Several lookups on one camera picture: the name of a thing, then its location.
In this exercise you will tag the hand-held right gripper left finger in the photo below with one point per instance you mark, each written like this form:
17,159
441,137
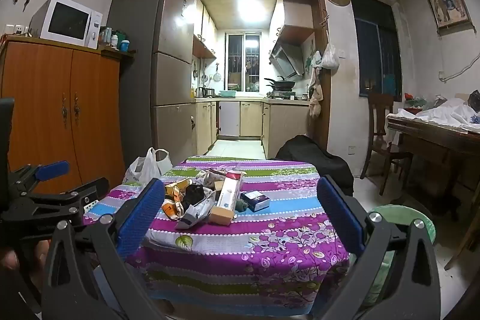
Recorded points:
140,218

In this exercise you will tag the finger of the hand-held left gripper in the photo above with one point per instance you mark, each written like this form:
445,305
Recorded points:
52,170
75,198

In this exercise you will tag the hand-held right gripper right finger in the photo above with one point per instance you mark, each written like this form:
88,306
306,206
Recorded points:
341,215

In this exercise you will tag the green-lined trash bin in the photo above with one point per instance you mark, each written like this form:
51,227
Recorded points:
397,213

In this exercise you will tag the black tissue packet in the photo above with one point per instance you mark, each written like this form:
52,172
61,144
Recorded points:
193,194

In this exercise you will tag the white red-ended carton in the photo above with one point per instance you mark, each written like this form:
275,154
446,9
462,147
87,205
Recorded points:
230,190

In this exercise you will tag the green fibre bundle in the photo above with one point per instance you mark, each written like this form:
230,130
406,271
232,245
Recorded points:
242,206

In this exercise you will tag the person's left hand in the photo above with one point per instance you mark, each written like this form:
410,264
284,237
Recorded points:
7,259

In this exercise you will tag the white dotted sheet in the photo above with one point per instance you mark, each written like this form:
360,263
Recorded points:
92,206

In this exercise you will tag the orange wooden cabinet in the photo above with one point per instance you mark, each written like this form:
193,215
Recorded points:
48,106

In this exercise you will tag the silver foil bag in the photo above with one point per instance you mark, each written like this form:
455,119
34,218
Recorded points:
197,213

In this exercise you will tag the black fabric cover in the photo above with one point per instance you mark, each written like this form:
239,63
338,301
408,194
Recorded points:
318,162

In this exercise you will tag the tan cardboard box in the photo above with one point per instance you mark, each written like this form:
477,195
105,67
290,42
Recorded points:
221,215

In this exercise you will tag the dark blue small box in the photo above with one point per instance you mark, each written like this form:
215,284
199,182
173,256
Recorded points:
255,200

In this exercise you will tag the striped floral tablecloth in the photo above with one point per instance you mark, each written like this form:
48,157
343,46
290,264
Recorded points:
243,248

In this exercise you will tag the wooden dining table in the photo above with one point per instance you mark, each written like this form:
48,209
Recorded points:
435,151

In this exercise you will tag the hanging cloth bags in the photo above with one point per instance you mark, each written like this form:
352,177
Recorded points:
315,98

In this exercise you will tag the kitchen counter cabinets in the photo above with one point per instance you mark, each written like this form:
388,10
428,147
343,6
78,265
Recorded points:
247,117

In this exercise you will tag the gas stove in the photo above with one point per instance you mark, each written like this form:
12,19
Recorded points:
280,94

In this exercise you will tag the white microwave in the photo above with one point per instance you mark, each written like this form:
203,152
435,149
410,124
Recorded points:
69,20

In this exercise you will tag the white cloth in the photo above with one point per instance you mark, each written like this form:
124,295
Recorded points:
438,115

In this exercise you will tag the steel kettle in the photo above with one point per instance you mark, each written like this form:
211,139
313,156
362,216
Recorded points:
201,92

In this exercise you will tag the bottles on cabinet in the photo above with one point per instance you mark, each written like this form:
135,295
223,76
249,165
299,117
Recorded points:
114,39

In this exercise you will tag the black wok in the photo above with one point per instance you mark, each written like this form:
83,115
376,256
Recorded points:
281,83

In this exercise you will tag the teal tray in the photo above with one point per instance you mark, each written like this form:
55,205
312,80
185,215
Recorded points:
228,93

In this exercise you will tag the white hanging plastic bag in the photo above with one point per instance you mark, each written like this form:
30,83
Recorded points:
330,57

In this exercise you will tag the beige refrigerator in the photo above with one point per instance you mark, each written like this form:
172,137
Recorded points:
168,54

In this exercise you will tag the range hood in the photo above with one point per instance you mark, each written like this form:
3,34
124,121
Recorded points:
287,59

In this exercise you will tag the dark room window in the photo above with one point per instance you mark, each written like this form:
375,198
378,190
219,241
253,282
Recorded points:
377,50

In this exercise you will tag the black bag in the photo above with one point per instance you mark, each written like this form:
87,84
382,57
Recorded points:
474,98

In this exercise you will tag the kitchen window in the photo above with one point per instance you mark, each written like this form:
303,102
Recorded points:
243,61

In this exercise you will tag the ceiling light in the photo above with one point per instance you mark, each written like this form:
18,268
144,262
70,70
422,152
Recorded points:
250,8

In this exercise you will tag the kitchen wall cabinets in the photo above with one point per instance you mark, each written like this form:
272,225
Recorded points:
204,31

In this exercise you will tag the framed wall picture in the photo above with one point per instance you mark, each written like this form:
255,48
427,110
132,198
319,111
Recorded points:
448,7

